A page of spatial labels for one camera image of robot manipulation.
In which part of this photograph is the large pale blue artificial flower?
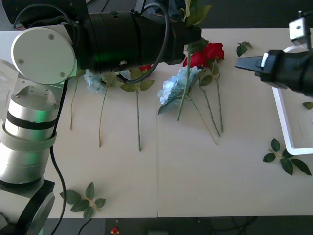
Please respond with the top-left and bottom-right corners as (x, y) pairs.
(157, 66), (218, 145)

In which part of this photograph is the green-stemmed artificial flower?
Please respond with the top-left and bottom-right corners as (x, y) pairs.
(176, 0), (212, 122)

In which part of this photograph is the loose green leaf twig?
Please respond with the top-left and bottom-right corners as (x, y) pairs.
(263, 138), (313, 176)
(236, 41), (254, 57)
(60, 181), (107, 220)

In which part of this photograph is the shallow white box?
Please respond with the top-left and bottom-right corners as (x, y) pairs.
(0, 58), (19, 118)
(272, 45), (313, 156)

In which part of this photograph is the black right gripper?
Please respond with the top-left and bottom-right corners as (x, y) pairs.
(234, 50), (306, 93)

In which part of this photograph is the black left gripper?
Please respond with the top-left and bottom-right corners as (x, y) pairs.
(134, 11), (202, 67)

